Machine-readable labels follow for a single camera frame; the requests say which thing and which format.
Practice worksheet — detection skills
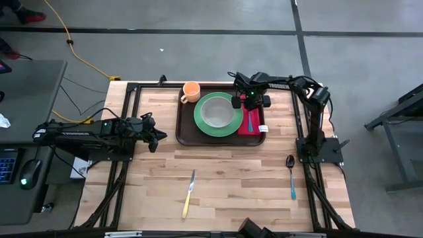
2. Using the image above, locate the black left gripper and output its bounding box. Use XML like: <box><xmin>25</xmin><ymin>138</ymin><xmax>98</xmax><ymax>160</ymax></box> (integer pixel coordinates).
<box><xmin>127</xmin><ymin>114</ymin><xmax>168</xmax><ymax>153</ymax></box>

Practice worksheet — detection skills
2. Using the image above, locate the red cloth napkin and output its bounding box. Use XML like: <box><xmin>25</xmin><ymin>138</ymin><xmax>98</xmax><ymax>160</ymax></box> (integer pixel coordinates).
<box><xmin>237</xmin><ymin>95</ymin><xmax>269</xmax><ymax>137</ymax></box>

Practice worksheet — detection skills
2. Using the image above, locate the beige grey bowl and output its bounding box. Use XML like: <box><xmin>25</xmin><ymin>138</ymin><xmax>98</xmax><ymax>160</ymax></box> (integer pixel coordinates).
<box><xmin>200</xmin><ymin>97</ymin><xmax>235</xmax><ymax>129</ymax></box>

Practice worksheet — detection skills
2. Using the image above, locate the green plate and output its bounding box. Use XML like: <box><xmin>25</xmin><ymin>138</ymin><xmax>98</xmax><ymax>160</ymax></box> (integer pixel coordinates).
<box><xmin>193</xmin><ymin>91</ymin><xmax>245</xmax><ymax>138</ymax></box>

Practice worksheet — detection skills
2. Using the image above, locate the pale orange mug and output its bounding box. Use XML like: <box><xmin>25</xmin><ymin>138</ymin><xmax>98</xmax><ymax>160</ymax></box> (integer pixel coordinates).
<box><xmin>180</xmin><ymin>81</ymin><xmax>202</xmax><ymax>104</ymax></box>

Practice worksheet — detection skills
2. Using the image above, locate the yellow handled table knife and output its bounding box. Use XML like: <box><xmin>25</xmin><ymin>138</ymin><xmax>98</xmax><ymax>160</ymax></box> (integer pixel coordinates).
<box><xmin>181</xmin><ymin>169</ymin><xmax>197</xmax><ymax>219</ymax></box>

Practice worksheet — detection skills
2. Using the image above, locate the blue handled spoon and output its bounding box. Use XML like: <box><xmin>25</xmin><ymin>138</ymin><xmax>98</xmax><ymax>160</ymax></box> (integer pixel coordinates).
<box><xmin>286</xmin><ymin>154</ymin><xmax>297</xmax><ymax>200</ymax></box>

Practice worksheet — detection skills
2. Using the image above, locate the dark brown plastic tray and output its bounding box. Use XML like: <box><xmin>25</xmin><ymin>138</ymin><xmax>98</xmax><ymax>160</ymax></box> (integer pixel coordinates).
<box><xmin>174</xmin><ymin>84</ymin><xmax>267</xmax><ymax>147</ymax></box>

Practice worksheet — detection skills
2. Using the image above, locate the white printed box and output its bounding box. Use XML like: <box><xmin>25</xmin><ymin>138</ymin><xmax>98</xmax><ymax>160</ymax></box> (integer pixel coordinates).
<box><xmin>69</xmin><ymin>157</ymin><xmax>91</xmax><ymax>179</ymax></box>

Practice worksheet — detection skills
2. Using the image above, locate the black unidentified object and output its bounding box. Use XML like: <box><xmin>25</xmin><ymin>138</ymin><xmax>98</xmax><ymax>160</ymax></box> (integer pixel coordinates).
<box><xmin>237</xmin><ymin>217</ymin><xmax>279</xmax><ymax>238</ymax></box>

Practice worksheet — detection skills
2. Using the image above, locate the black computer mouse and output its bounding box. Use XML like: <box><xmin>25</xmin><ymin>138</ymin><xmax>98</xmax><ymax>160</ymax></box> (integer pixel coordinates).
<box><xmin>19</xmin><ymin>159</ymin><xmax>42</xmax><ymax>190</ymax></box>

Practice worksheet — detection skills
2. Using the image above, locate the grey desk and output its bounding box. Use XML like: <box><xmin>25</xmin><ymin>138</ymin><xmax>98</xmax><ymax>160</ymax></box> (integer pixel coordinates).
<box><xmin>0</xmin><ymin>59</ymin><xmax>68</xmax><ymax>225</ymax></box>

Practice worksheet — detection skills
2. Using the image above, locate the backlit keyboard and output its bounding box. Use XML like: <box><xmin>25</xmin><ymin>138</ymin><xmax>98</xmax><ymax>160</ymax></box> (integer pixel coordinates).
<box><xmin>0</xmin><ymin>148</ymin><xmax>19</xmax><ymax>185</ymax></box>

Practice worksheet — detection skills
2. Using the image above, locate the grey metal table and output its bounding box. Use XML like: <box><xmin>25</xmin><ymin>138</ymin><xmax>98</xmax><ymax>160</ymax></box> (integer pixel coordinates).
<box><xmin>364</xmin><ymin>84</ymin><xmax>423</xmax><ymax>193</ymax></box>

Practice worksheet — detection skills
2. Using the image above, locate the dark screen device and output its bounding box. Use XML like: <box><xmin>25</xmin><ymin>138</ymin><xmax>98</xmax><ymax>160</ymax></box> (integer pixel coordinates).
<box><xmin>0</xmin><ymin>59</ymin><xmax>13</xmax><ymax>75</ymax></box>

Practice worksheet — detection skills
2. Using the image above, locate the person's shoe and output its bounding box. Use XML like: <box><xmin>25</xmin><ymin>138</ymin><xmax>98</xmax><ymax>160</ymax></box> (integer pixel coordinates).
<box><xmin>15</xmin><ymin>6</ymin><xmax>47</xmax><ymax>24</ymax></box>

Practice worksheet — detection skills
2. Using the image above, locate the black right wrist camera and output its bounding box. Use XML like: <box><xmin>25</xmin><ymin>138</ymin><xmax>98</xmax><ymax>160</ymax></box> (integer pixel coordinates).
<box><xmin>233</xmin><ymin>71</ymin><xmax>254</xmax><ymax>91</ymax></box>

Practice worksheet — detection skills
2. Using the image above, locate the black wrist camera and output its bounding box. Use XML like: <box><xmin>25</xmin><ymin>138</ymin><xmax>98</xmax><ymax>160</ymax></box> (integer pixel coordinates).
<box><xmin>140</xmin><ymin>112</ymin><xmax>156</xmax><ymax>129</ymax></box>
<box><xmin>233</xmin><ymin>71</ymin><xmax>254</xmax><ymax>91</ymax></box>

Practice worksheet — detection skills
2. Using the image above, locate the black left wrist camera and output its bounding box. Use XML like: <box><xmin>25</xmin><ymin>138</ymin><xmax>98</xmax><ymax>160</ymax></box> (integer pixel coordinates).
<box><xmin>140</xmin><ymin>112</ymin><xmax>156</xmax><ymax>129</ymax></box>

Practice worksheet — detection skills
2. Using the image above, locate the black aluminium table frame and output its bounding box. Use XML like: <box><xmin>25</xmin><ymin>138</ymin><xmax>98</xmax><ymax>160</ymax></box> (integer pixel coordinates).
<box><xmin>74</xmin><ymin>73</ymin><xmax>356</xmax><ymax>232</ymax></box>

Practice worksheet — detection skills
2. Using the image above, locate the yellow power cable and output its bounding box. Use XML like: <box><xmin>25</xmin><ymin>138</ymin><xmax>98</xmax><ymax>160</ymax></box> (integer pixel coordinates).
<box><xmin>42</xmin><ymin>0</ymin><xmax>122</xmax><ymax>125</ymax></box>

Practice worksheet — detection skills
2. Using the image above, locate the black floor cable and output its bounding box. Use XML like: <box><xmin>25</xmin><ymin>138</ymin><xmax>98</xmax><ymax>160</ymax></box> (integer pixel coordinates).
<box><xmin>62</xmin><ymin>76</ymin><xmax>108</xmax><ymax>95</ymax></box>

